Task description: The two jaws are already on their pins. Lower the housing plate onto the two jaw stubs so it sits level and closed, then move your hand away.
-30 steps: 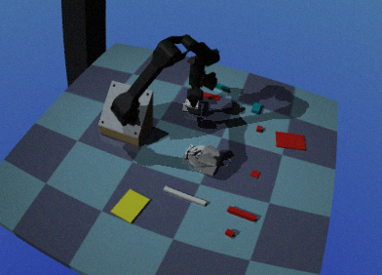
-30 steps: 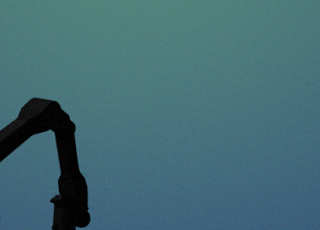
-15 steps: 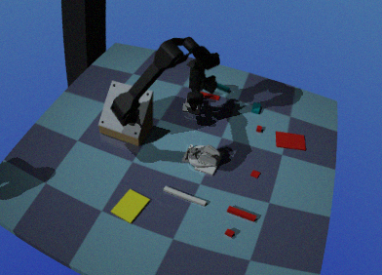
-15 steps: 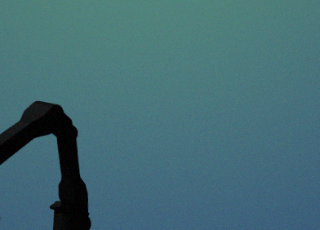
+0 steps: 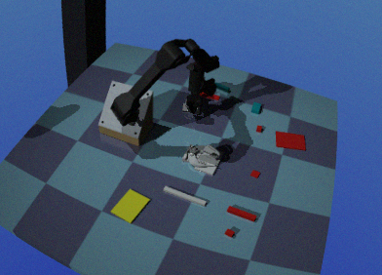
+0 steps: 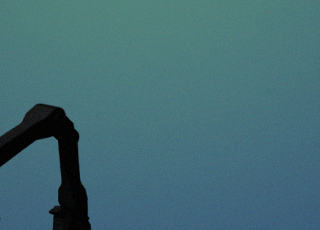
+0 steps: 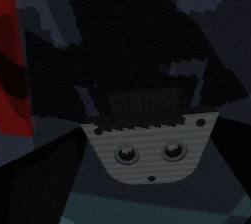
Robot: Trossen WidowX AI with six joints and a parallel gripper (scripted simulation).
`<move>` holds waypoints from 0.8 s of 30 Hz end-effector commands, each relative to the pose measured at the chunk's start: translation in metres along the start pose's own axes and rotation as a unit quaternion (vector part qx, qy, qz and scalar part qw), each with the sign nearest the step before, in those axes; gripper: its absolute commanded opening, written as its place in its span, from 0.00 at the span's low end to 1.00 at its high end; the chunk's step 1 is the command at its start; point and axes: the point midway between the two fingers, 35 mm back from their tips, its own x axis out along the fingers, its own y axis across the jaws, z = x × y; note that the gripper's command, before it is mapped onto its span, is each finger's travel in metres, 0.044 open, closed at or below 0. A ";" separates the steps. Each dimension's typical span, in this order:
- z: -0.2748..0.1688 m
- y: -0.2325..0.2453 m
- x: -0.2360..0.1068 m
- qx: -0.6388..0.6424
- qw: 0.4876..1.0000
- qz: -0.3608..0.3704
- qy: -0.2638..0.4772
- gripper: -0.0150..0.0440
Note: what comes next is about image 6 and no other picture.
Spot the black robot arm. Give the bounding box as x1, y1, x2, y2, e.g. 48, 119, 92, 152
0, 104, 91, 230

